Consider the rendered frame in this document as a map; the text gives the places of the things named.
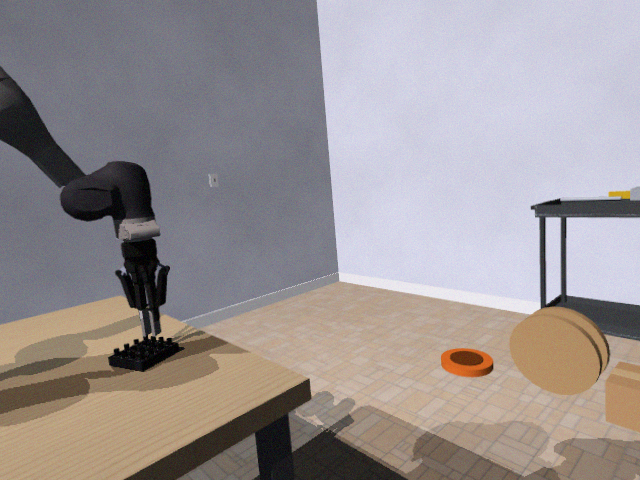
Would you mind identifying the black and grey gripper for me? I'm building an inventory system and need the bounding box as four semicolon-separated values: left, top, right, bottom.
115;239;170;337

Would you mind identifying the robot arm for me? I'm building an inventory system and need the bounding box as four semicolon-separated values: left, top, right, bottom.
0;66;160;242

